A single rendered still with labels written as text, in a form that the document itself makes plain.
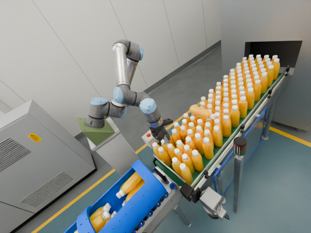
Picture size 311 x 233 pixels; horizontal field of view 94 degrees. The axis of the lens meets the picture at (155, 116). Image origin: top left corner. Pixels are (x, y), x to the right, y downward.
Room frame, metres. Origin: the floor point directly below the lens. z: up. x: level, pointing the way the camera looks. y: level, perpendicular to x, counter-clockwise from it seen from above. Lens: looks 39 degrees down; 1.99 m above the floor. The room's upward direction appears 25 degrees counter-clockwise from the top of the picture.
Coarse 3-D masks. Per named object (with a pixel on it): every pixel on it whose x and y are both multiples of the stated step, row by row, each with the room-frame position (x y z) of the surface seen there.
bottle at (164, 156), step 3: (165, 150) 0.71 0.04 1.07; (159, 153) 0.70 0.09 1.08; (162, 153) 0.69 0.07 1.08; (165, 153) 0.69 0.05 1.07; (159, 156) 0.70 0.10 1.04; (162, 156) 0.68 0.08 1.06; (165, 156) 0.68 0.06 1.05; (168, 156) 0.69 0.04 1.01; (162, 159) 0.68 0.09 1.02; (165, 159) 0.67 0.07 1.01; (168, 159) 0.68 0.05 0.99; (165, 162) 0.68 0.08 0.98; (168, 162) 0.68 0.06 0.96; (171, 162) 0.69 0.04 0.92; (168, 165) 0.67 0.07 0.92
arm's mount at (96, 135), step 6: (78, 120) 1.30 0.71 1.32; (84, 120) 1.32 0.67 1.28; (84, 126) 1.18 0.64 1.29; (108, 126) 1.26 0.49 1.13; (84, 132) 1.08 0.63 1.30; (90, 132) 1.09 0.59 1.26; (96, 132) 1.11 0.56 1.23; (102, 132) 1.12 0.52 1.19; (108, 132) 1.13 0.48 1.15; (114, 132) 1.15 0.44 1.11; (90, 138) 1.08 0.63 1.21; (96, 138) 1.09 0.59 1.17; (102, 138) 1.11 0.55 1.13; (96, 144) 1.08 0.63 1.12
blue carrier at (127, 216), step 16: (128, 176) 0.63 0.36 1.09; (144, 176) 0.49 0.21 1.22; (112, 192) 0.56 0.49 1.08; (144, 192) 0.42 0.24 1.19; (160, 192) 0.41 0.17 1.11; (96, 208) 0.51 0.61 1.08; (112, 208) 0.50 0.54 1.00; (128, 208) 0.37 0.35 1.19; (144, 208) 0.36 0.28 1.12; (80, 224) 0.38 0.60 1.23; (112, 224) 0.33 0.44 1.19; (128, 224) 0.32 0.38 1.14
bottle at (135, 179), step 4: (136, 172) 0.58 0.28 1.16; (132, 176) 0.57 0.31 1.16; (136, 176) 0.55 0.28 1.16; (128, 180) 0.55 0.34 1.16; (132, 180) 0.54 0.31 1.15; (136, 180) 0.53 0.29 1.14; (140, 180) 0.53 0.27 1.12; (124, 184) 0.54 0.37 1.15; (128, 184) 0.52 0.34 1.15; (132, 184) 0.52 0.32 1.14; (136, 184) 0.52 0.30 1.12; (124, 188) 0.52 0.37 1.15; (128, 188) 0.51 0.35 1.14; (132, 188) 0.51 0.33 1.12; (124, 192) 0.50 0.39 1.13; (128, 192) 0.50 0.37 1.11
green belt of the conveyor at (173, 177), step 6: (276, 84) 1.01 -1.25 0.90; (252, 114) 0.80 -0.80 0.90; (240, 120) 0.80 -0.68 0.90; (228, 138) 0.68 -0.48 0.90; (228, 144) 0.63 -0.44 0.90; (216, 150) 0.63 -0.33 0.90; (204, 156) 0.63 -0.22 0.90; (156, 162) 0.77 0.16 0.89; (204, 162) 0.58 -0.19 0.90; (162, 168) 0.69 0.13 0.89; (204, 168) 0.54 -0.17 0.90; (168, 174) 0.62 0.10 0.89; (192, 174) 0.53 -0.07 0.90; (198, 174) 0.52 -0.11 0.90; (174, 180) 0.56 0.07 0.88; (180, 180) 0.53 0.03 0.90
